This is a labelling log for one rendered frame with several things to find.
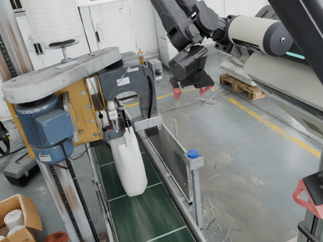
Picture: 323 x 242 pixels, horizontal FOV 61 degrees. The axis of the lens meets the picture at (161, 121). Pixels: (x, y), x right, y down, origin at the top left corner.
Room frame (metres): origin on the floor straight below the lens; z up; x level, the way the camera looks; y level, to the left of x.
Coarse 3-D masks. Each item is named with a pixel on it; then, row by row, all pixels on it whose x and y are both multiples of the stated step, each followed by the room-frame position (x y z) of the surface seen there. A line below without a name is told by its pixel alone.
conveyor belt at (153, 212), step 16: (112, 160) 1.84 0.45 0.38; (144, 160) 1.78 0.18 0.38; (112, 176) 1.64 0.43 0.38; (112, 192) 1.46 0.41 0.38; (144, 192) 1.42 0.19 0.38; (160, 192) 1.39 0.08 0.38; (112, 208) 1.31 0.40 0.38; (128, 208) 1.29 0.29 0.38; (144, 208) 1.27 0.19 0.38; (160, 208) 1.25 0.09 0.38; (128, 224) 1.16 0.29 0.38; (144, 224) 1.14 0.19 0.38; (160, 224) 1.13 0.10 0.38; (176, 224) 1.11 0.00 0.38; (128, 240) 1.05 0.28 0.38; (144, 240) 1.03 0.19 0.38; (160, 240) 1.02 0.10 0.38; (176, 240) 1.00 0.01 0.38; (192, 240) 0.99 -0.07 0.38
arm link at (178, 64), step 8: (192, 24) 0.82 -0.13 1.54; (192, 32) 0.80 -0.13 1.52; (192, 40) 0.80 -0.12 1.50; (184, 48) 0.79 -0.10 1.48; (176, 56) 0.76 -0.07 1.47; (184, 56) 0.78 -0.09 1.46; (192, 56) 0.78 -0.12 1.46; (168, 64) 0.78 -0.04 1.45; (176, 64) 0.75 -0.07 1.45; (184, 64) 0.75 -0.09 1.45; (192, 64) 0.76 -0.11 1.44; (176, 72) 0.76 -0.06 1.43; (184, 72) 0.74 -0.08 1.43; (192, 72) 0.77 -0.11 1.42
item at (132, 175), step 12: (132, 132) 1.51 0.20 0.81; (120, 144) 1.39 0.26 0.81; (132, 144) 1.40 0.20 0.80; (120, 156) 1.37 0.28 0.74; (132, 156) 1.38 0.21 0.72; (120, 168) 1.39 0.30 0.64; (132, 168) 1.37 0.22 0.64; (144, 168) 1.44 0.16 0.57; (120, 180) 1.47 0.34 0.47; (132, 180) 1.36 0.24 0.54; (144, 180) 1.41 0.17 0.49; (132, 192) 1.37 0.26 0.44
